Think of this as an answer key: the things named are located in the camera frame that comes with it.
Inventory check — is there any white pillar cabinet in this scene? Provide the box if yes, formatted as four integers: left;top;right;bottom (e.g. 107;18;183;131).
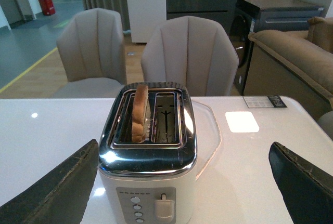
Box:
127;0;167;43

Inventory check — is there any beige chair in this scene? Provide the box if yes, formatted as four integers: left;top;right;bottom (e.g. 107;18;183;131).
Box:
53;8;127;98
141;16;238;96

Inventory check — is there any beige chair left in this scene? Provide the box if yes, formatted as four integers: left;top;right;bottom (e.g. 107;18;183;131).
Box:
53;8;127;98

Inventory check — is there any table label sticker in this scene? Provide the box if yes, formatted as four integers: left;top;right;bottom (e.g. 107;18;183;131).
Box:
243;95;287;108

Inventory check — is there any white chrome toaster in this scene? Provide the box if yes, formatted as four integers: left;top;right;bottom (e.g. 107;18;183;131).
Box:
98;82;197;223

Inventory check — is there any red bin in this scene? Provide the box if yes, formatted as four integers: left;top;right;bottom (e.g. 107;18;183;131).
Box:
39;0;56;16

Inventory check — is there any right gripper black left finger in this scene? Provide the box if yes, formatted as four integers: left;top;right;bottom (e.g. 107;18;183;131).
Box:
1;139;98;223

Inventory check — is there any brown sofa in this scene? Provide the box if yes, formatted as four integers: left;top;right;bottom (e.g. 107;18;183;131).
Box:
244;17;332;120

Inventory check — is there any black washing machine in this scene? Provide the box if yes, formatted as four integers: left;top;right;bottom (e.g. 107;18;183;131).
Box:
228;0;325;96

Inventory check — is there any white toaster cable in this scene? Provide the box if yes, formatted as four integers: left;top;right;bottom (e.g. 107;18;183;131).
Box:
191;99;222;180

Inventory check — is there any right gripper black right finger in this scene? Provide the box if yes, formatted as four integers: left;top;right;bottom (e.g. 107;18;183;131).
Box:
268;142;332;223

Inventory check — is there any beige chair right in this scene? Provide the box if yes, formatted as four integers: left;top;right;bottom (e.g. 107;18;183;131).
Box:
141;16;238;96

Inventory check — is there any bread slice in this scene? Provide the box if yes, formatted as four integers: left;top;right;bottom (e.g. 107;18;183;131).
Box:
132;84;150;143

